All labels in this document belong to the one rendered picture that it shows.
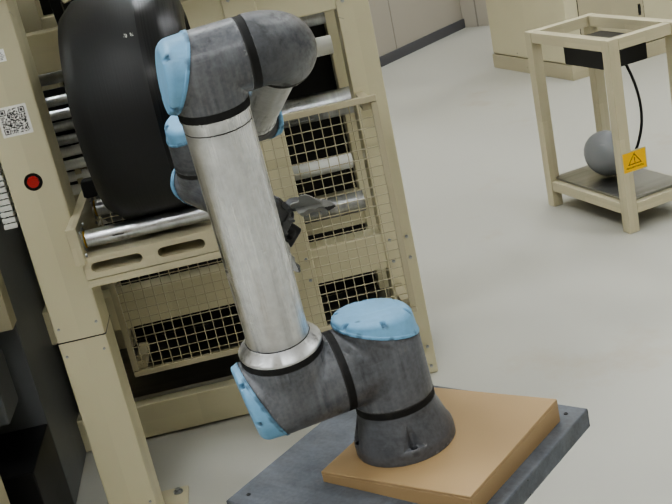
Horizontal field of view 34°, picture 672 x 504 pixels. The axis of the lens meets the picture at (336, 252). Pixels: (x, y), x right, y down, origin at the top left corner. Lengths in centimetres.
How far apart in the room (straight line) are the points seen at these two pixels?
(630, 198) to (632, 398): 137
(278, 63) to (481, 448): 78
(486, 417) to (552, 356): 163
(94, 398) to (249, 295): 130
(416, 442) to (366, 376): 16
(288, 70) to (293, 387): 54
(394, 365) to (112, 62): 107
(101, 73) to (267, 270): 95
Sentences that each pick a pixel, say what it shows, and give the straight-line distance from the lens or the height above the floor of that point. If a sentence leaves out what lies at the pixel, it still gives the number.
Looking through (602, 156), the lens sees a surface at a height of 26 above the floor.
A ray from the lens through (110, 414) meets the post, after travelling 308.
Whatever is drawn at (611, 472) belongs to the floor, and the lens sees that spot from 309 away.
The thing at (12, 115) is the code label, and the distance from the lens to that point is 284.
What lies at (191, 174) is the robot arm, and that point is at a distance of 227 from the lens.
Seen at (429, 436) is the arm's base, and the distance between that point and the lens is 201.
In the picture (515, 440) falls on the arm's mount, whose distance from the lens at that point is 201.
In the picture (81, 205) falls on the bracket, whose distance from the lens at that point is 297.
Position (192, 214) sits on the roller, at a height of 91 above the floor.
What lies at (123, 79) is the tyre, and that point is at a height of 129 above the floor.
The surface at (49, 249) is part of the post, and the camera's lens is 292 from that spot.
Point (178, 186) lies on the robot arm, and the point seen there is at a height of 109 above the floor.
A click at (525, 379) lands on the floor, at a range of 360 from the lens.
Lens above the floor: 167
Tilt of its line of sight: 19 degrees down
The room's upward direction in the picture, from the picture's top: 12 degrees counter-clockwise
